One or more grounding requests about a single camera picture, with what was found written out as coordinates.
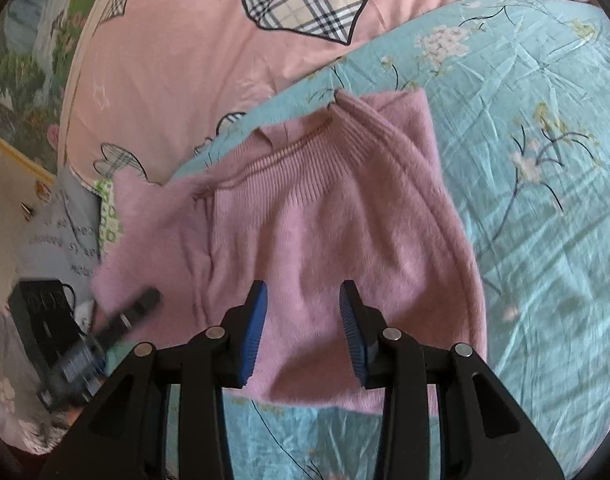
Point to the teal floral bed sheet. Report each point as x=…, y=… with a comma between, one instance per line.
x=545, y=270

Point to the green checked pillow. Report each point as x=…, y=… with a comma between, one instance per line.
x=110, y=215

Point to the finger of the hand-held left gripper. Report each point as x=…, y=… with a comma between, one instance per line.
x=135, y=306

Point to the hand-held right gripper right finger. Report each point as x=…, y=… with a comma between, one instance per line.
x=353, y=336

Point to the mauve knitted sweater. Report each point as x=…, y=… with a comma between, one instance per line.
x=335, y=240

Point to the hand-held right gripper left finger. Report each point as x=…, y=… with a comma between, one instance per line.
x=252, y=336

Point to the pink heart print quilt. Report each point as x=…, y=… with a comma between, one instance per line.
x=185, y=60

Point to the grey printed pillow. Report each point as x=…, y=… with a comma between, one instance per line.
x=60, y=242

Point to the floral wall poster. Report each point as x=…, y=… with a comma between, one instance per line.
x=25, y=75

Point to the white floral cloth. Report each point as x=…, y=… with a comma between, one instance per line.
x=10, y=390

